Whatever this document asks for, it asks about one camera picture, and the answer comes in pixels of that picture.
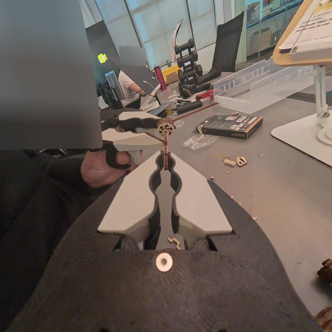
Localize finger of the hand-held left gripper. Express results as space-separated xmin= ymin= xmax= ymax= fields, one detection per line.
xmin=118 ymin=111 xmax=163 ymax=128
xmin=102 ymin=127 xmax=165 ymax=152

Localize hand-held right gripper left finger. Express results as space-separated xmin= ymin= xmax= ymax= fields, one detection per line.
xmin=97 ymin=151 xmax=165 ymax=251

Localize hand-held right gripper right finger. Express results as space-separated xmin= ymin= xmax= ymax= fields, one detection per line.
xmin=168 ymin=152 xmax=233 ymax=251

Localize wooden wheel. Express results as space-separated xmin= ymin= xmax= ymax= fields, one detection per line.
xmin=156 ymin=117 xmax=177 ymax=171

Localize black model kit box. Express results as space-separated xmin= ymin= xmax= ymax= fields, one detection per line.
xmin=195 ymin=115 xmax=264 ymax=140

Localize wooden model buggy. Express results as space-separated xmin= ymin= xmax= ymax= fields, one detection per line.
xmin=315 ymin=258 xmax=332 ymax=331

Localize person's left hand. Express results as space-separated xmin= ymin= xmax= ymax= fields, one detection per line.
xmin=81 ymin=149 xmax=134 ymax=189

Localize plaid chair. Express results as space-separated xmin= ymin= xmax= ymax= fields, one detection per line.
xmin=99 ymin=82 xmax=123 ymax=109

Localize black panel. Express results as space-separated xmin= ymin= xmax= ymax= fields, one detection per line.
xmin=108 ymin=58 xmax=162 ymax=96

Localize zigzag wooden part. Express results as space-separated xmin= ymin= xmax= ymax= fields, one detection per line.
xmin=167 ymin=236 xmax=183 ymax=251

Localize red water bottle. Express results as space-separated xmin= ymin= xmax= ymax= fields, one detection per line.
xmin=153 ymin=65 xmax=168 ymax=91

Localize black headphones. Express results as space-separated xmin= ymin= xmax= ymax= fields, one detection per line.
xmin=179 ymin=84 xmax=197 ymax=99

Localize yellow bin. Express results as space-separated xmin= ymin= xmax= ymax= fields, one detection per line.
xmin=162 ymin=65 xmax=181 ymax=84

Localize clear plastic bag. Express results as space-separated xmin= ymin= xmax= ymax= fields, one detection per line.
xmin=182 ymin=133 xmax=219 ymax=151

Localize long brown wooden stick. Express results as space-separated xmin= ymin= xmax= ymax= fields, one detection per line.
xmin=170 ymin=102 xmax=219 ymax=123

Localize rack of black dumbbells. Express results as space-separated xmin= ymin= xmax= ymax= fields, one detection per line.
xmin=173 ymin=38 xmax=203 ymax=85

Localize white paper tag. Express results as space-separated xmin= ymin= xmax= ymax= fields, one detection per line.
xmin=171 ymin=19 xmax=184 ymax=51

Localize black office chair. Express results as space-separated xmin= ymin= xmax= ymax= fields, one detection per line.
xmin=198 ymin=11 xmax=245 ymax=86

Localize person's black-clothed body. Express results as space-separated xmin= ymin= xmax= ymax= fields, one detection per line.
xmin=0 ymin=149 xmax=109 ymax=332

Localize clear plastic bin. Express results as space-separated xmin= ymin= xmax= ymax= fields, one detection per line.
xmin=213 ymin=58 xmax=315 ymax=115

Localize printed instruction sheet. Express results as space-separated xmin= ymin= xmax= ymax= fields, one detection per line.
xmin=279 ymin=0 xmax=332 ymax=59

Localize silver metal frame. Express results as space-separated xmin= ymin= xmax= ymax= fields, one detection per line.
xmin=105 ymin=70 xmax=125 ymax=102

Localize black cylindrical handle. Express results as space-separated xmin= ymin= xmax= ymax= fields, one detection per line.
xmin=177 ymin=101 xmax=203 ymax=114

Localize red-handled tool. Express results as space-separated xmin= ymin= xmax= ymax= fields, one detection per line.
xmin=195 ymin=89 xmax=215 ymax=102

